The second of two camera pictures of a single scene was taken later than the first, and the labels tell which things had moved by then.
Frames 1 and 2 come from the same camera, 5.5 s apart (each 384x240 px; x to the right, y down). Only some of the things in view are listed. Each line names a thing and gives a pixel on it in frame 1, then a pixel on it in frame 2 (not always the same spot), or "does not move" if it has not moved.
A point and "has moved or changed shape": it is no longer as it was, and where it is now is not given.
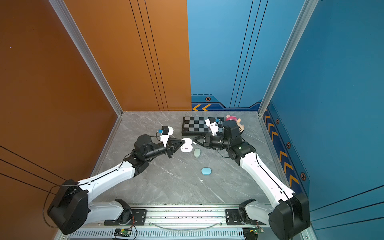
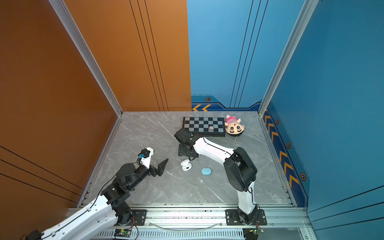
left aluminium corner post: (69, 22) does not move
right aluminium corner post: (308, 9) does not move
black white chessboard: (197, 126) does not move
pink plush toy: (241, 127) does not move
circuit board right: (257, 230) does not move
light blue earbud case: (206, 171) does not move
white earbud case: (187, 147) has moved or changed shape
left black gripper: (170, 149) → (159, 170)
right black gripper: (208, 140) → (181, 153)
